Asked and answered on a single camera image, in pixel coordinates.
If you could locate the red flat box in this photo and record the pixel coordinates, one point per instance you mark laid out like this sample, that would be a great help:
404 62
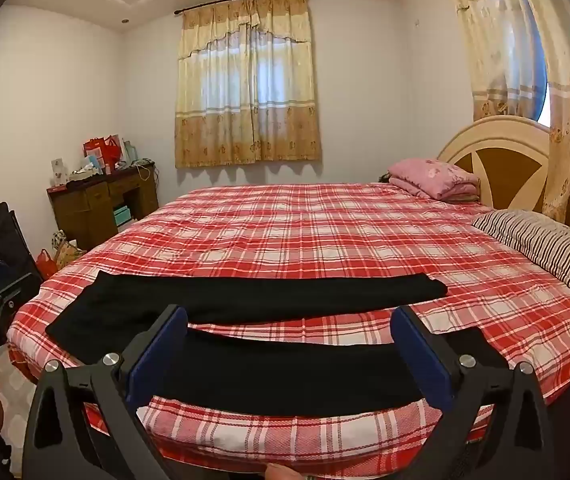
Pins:
57 188

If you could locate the cream wooden headboard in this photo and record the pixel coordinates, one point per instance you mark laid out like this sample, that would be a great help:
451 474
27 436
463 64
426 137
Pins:
495 135

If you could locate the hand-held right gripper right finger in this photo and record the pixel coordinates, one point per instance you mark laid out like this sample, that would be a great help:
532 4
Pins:
425 355

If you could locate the yellow floral window curtain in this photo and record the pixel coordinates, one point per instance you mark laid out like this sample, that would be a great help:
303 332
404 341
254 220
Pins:
247 85

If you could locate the striped pillow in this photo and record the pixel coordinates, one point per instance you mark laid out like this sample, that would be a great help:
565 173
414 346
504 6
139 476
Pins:
540 245

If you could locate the dark curtain rod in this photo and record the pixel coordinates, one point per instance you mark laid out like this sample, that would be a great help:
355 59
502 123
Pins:
180 11

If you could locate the brown patterned cloth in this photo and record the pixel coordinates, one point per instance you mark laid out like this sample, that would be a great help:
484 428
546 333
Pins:
384 177

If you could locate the black pants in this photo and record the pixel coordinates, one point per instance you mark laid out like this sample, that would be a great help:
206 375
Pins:
265 295

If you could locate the red gift bag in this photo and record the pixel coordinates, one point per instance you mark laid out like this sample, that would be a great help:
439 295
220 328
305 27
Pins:
94 149
113 150

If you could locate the yellow floral side curtain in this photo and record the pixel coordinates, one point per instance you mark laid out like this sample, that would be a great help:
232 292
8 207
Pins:
495 35

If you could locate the pink folded blanket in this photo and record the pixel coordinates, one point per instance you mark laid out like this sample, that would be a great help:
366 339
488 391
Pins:
430 172

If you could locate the white greeting card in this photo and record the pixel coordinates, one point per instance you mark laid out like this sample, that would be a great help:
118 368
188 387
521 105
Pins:
59 171

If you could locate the black folding chair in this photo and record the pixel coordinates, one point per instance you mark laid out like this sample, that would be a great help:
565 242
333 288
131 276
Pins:
0 240

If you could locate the pale blue box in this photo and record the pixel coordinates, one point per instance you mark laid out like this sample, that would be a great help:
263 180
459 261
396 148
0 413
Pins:
130 152

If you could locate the teal box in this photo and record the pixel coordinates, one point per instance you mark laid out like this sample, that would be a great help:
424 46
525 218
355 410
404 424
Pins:
122 216

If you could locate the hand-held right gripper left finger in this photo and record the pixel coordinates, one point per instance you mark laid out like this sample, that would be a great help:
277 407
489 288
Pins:
157 360

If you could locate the brown wooden desk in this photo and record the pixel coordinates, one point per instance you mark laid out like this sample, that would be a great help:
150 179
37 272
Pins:
85 210

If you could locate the red plastic bag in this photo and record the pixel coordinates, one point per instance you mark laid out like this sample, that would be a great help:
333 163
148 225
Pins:
46 265

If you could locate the person's right hand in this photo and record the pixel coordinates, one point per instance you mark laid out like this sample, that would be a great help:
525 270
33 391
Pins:
285 472

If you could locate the bed with red plaid sheet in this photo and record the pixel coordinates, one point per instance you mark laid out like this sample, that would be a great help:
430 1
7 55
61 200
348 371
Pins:
290 230

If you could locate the patterned tote bag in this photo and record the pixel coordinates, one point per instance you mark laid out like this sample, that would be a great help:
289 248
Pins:
67 252

